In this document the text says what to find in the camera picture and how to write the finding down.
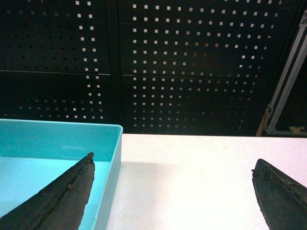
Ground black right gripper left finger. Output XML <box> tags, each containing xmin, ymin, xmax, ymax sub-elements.
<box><xmin>0</xmin><ymin>152</ymin><xmax>95</xmax><ymax>230</ymax></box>

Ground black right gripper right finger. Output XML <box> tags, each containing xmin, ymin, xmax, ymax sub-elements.
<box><xmin>252</xmin><ymin>159</ymin><xmax>307</xmax><ymax>230</ymax></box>

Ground light turquoise plastic tray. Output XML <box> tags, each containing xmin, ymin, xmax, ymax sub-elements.
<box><xmin>0</xmin><ymin>119</ymin><xmax>123</xmax><ymax>230</ymax></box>

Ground black flight case aluminium edges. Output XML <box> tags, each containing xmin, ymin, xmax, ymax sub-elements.
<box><xmin>256</xmin><ymin>11</ymin><xmax>307</xmax><ymax>137</ymax></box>

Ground black perforated pegboard panel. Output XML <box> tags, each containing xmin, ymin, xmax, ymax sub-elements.
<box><xmin>0</xmin><ymin>0</ymin><xmax>307</xmax><ymax>136</ymax></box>

